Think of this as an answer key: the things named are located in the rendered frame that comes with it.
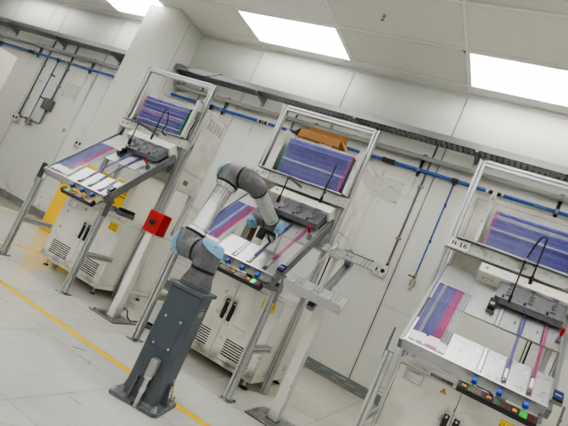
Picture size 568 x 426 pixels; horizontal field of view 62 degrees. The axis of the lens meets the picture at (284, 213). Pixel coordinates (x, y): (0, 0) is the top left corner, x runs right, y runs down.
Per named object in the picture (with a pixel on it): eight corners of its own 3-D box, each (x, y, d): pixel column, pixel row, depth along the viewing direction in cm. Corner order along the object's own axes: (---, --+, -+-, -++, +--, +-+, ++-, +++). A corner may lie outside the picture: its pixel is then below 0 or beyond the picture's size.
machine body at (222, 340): (246, 393, 291) (287, 299, 296) (163, 341, 322) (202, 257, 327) (285, 385, 349) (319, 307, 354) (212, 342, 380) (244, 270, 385)
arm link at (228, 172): (187, 257, 219) (247, 162, 234) (164, 245, 226) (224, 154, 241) (199, 266, 229) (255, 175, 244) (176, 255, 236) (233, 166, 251)
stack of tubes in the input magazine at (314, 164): (338, 192, 317) (354, 155, 319) (275, 170, 339) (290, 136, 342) (343, 197, 328) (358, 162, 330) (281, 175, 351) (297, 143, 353)
